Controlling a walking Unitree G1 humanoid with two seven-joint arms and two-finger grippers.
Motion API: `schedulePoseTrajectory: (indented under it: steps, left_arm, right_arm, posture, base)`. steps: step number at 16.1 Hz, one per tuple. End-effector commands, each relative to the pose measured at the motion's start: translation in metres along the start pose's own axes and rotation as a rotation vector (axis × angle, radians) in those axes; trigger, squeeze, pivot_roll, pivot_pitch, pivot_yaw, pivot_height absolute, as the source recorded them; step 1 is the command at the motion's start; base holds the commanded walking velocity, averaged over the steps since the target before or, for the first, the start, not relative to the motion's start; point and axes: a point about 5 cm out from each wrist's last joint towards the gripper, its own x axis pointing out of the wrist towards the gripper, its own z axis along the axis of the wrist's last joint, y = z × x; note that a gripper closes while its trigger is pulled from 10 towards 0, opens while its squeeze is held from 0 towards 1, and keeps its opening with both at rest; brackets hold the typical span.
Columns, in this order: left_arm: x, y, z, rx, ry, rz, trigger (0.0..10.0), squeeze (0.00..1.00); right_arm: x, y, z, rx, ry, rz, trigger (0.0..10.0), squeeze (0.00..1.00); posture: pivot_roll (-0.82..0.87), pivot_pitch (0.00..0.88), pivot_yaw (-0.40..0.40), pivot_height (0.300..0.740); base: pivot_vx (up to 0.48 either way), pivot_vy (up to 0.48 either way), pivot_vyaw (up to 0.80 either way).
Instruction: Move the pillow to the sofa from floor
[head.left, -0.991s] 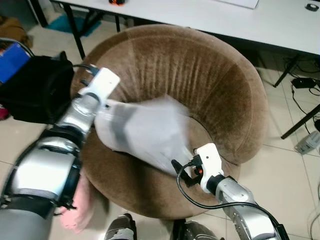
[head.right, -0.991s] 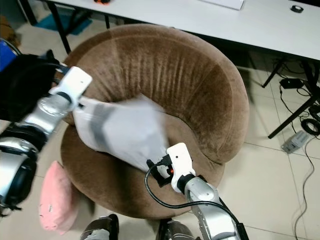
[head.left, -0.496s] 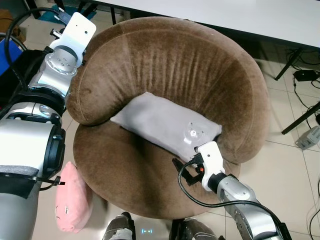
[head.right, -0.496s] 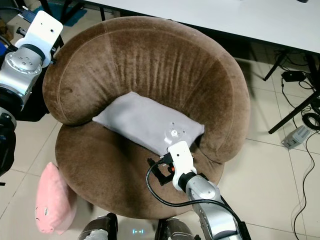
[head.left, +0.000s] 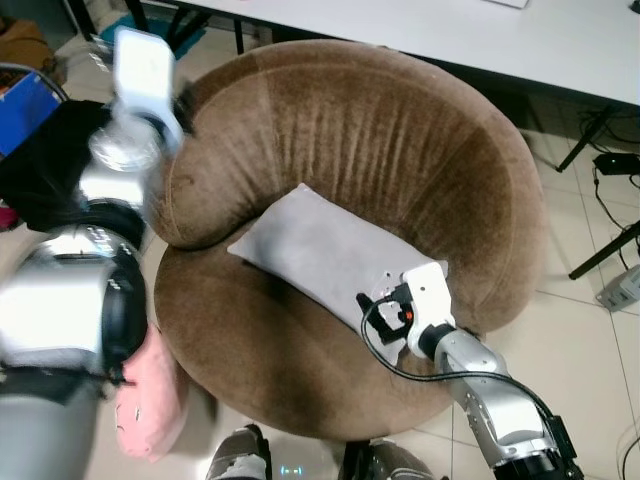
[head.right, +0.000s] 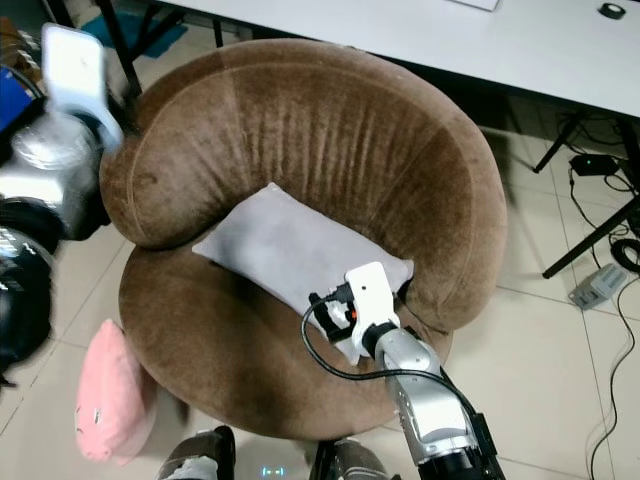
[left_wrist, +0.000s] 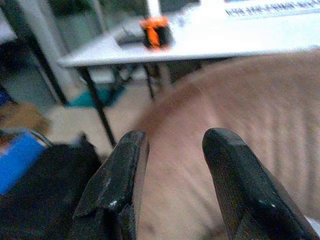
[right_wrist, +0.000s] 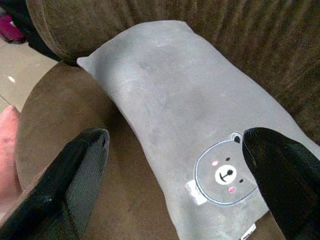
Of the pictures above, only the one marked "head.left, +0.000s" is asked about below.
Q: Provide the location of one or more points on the grey bear print pillow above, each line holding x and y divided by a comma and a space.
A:
320, 245

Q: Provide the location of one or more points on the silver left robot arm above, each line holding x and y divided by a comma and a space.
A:
65, 300

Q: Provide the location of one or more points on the brown velvet round sofa chair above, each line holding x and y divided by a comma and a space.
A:
400, 150

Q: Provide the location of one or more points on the pink cartoon print pillow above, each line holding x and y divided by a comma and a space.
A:
150, 400

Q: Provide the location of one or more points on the black bag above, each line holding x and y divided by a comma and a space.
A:
45, 170

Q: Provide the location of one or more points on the silver right robot leg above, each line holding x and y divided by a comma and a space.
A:
390, 465

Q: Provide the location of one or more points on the silver robot leg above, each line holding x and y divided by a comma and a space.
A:
390, 465
240, 458

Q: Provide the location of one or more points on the black power adapter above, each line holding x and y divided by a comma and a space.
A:
618, 164

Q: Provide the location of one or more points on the blue box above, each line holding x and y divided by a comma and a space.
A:
25, 110

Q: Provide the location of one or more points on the silver left robot leg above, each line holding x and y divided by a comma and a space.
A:
240, 458

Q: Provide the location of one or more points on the grey power strip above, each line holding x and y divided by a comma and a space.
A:
622, 290

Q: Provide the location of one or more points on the white table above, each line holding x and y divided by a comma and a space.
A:
480, 35

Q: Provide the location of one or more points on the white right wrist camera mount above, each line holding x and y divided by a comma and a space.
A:
430, 300

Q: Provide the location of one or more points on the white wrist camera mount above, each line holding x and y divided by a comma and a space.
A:
145, 75
430, 300

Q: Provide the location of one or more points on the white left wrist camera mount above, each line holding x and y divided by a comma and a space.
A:
145, 75

